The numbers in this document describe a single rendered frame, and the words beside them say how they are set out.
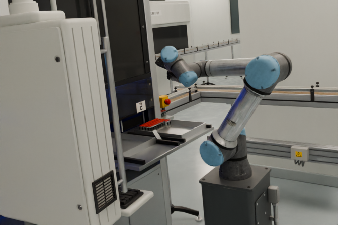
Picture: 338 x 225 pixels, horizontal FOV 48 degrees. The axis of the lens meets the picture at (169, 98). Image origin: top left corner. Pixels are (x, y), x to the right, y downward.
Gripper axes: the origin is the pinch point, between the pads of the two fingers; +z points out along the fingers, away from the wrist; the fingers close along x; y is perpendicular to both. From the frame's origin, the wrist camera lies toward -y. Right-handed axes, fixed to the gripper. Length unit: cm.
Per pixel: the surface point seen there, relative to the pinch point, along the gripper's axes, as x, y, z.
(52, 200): -73, 2, -55
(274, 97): 41, 46, 88
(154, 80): -0.1, -22.5, 40.7
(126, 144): -43.2, -7.0, 13.9
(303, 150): 18, 82, 94
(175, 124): -17.2, 3.9, 44.2
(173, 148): -32.2, 18.2, 5.2
